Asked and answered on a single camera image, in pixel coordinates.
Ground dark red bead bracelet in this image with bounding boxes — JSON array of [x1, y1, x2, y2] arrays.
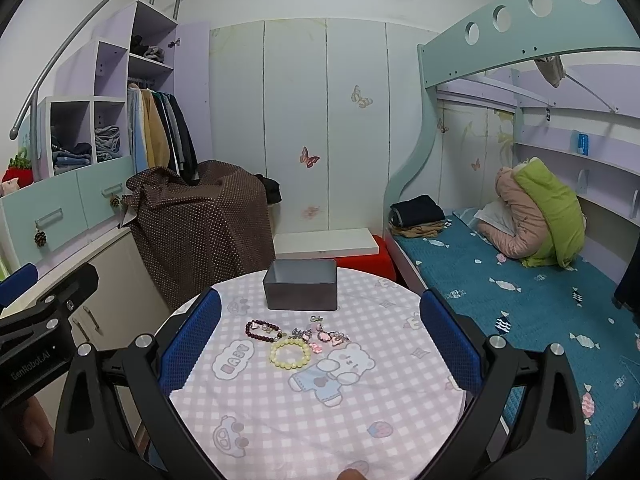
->
[[244, 318, 284, 344]]

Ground folded dark clothes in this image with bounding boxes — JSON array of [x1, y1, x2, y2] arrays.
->
[[388, 195, 446, 238]]

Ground purple stair shelf unit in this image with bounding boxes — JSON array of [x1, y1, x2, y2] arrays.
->
[[1, 0, 214, 273]]

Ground pink checked tablecloth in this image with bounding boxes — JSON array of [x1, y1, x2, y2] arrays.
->
[[170, 269, 465, 479]]

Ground hanging clothes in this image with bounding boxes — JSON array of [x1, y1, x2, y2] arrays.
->
[[127, 80, 200, 183]]

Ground potted plant red pot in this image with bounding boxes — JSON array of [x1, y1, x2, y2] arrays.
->
[[2, 148, 34, 188]]

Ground blue box on shelf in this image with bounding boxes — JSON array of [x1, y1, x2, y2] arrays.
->
[[576, 132, 589, 156]]

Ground brown dotted cloth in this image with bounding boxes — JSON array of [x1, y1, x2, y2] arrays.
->
[[122, 160, 274, 310]]

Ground teal bunk bed frame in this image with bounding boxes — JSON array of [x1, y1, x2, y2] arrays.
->
[[382, 0, 640, 241]]

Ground teal bed sheet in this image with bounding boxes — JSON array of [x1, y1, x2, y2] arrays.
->
[[395, 216, 639, 474]]

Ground pink charm jewelry cluster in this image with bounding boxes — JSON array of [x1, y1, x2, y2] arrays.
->
[[305, 322, 350, 356]]

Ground yellow bead bracelet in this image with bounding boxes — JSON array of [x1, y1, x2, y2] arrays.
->
[[269, 337, 315, 372]]

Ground metal handrail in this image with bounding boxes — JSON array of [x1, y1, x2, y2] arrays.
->
[[8, 0, 189, 141]]

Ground left hand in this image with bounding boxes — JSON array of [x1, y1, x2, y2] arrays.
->
[[23, 396, 54, 460]]

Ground beige cabinet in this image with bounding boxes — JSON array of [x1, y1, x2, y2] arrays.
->
[[0, 228, 172, 421]]

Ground grey metal box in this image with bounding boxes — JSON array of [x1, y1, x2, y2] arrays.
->
[[262, 259, 337, 312]]

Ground red stool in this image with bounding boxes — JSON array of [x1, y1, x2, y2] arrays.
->
[[336, 235, 397, 282]]

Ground white board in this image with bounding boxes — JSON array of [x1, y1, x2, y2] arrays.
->
[[273, 229, 378, 259]]

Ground pink padded jacket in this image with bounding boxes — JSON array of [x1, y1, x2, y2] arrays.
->
[[476, 167, 550, 260]]

